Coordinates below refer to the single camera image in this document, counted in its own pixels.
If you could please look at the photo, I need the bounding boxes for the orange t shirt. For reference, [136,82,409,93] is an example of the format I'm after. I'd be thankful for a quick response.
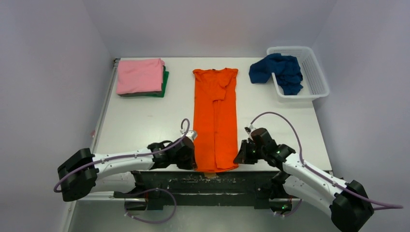
[193,68,238,173]

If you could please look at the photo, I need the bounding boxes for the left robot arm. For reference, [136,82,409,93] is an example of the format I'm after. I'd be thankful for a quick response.
[54,135,196,202]

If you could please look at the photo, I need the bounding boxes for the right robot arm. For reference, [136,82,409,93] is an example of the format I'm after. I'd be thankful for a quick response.
[234,126,374,232]

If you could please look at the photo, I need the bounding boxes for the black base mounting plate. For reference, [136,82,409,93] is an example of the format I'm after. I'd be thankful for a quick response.
[80,171,331,212]

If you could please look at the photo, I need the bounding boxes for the brown tape piece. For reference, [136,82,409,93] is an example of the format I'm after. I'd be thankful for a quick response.
[204,173,218,179]

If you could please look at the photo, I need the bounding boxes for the folded green t shirt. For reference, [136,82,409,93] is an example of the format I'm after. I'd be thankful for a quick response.
[117,66,169,98]

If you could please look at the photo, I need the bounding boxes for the white plastic basket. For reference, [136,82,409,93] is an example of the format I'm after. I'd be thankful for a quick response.
[266,46,330,103]

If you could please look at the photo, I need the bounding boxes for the blue t shirt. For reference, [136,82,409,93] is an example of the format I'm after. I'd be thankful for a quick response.
[249,53,303,95]

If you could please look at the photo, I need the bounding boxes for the folded pink t shirt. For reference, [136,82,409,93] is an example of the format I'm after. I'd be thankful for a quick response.
[116,58,165,95]

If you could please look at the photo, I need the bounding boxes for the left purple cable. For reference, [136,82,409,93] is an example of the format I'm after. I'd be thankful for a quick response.
[53,118,191,224]

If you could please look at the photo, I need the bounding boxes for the purple cable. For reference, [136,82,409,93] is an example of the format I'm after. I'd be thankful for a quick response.
[245,112,404,218]
[53,118,191,224]

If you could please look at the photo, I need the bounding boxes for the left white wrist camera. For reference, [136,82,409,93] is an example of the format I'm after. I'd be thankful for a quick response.
[180,130,198,141]

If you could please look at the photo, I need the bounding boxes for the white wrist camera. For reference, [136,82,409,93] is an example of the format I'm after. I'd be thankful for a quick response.
[180,130,198,141]
[244,124,256,135]

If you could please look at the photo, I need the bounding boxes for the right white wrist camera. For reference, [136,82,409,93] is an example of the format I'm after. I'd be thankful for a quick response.
[244,124,256,135]

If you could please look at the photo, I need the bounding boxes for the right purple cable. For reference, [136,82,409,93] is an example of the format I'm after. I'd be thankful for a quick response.
[245,112,404,218]

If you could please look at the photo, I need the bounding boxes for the aluminium table frame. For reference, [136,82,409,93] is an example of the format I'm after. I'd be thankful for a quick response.
[50,58,336,232]

